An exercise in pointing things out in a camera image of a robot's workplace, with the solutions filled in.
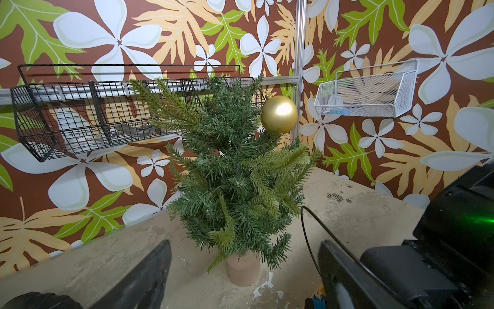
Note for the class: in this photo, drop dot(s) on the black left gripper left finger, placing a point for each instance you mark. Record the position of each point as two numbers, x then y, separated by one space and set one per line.
144 286

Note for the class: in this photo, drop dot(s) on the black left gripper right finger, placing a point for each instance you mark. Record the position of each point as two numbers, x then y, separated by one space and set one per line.
347 285

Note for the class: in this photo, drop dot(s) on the gold ornament ball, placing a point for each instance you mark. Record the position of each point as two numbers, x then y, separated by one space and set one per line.
279 115

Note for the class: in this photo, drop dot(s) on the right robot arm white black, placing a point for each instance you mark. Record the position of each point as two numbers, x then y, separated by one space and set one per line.
447 264

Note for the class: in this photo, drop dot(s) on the small green christmas tree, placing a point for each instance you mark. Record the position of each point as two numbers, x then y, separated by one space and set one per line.
241 188

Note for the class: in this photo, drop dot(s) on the blue object in basket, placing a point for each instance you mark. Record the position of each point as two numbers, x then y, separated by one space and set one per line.
344 112

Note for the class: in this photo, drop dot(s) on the white mesh basket right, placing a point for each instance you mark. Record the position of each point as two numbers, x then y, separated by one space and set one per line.
385 90

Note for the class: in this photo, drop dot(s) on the black wire basket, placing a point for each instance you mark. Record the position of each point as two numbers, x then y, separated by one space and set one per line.
61 119

